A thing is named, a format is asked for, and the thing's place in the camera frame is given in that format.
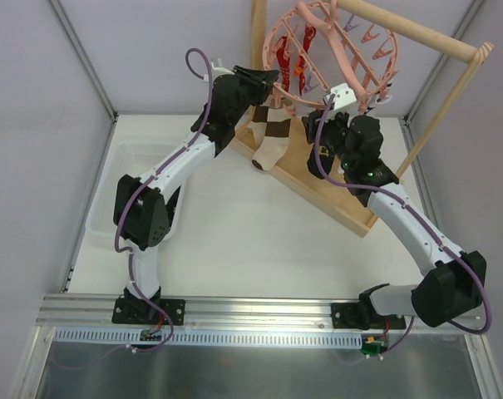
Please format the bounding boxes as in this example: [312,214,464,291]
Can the black sock with white patch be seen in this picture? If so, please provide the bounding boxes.
[307,144,335,180]

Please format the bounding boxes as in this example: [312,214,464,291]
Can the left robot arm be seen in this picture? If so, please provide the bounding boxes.
[111,68,279,325]

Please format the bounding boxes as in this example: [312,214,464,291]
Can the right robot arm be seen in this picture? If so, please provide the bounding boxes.
[302,111,487,329]

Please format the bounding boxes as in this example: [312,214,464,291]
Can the pink round clip hanger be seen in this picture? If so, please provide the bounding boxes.
[262,1,398,113]

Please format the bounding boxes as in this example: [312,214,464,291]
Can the cream sock brown toe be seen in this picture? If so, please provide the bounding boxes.
[252,107,292,171]
[248,106,271,145]

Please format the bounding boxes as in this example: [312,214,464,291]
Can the white sock black stripes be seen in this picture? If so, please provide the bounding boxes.
[364,94,392,114]

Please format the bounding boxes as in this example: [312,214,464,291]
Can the purple clothes peg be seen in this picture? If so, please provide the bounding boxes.
[343,14,361,32]

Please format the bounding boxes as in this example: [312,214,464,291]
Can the white plastic laundry basket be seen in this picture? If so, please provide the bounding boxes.
[86,140,177,250]

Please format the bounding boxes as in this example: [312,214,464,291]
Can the green circuit board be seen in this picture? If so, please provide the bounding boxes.
[360,336,389,358]

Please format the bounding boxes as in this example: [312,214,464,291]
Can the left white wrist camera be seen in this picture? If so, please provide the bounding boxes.
[210,58,232,78]

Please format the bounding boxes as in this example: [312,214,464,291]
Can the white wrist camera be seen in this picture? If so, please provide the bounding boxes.
[210,58,232,78]
[323,82,358,109]

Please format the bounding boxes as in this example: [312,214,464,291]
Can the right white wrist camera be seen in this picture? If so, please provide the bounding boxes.
[323,82,358,109]

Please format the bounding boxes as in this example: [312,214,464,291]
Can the wooden hanging frame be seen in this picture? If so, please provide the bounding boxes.
[249,0,495,184]

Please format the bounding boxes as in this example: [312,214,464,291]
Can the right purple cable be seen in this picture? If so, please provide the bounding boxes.
[315,93,494,361]

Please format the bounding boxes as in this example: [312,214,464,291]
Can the aluminium mounting rail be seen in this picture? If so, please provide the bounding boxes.
[33,293,465,352]

